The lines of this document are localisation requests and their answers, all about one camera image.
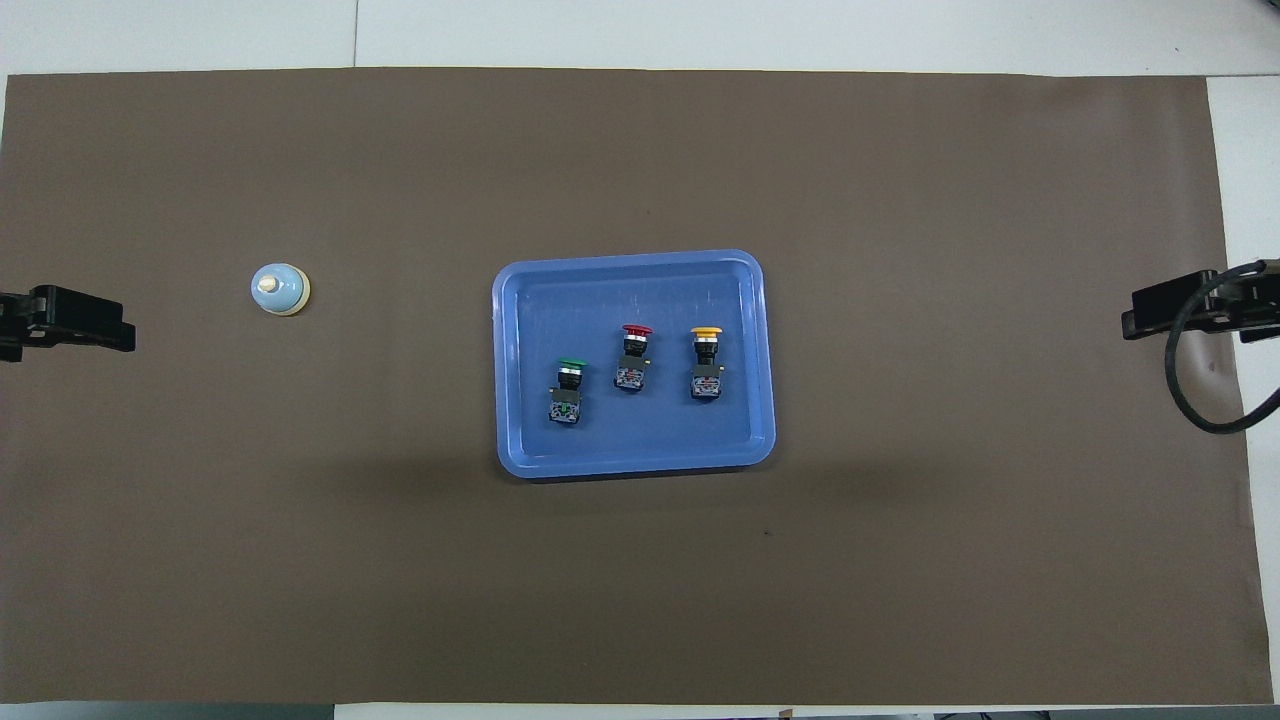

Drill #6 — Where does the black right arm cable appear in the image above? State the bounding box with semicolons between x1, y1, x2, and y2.
1163;262;1280;434

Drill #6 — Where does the brown table mat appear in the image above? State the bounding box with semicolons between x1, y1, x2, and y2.
0;67;1274;706

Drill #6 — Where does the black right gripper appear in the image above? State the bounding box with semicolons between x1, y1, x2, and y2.
1121;260;1280;344

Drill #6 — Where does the blue plastic tray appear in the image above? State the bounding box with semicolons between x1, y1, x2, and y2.
491;249;778;480

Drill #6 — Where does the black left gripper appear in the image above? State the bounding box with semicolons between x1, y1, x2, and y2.
0;285;137;363

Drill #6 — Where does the red push button switch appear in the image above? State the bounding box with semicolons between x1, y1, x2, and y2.
612;323;655;393

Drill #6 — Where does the green push button switch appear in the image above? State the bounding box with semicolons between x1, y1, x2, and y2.
547;357;589;429

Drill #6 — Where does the yellow push button switch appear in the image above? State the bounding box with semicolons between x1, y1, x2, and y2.
688;325;728;403

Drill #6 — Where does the light blue desk bell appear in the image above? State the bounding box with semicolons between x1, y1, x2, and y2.
250;262;312;317

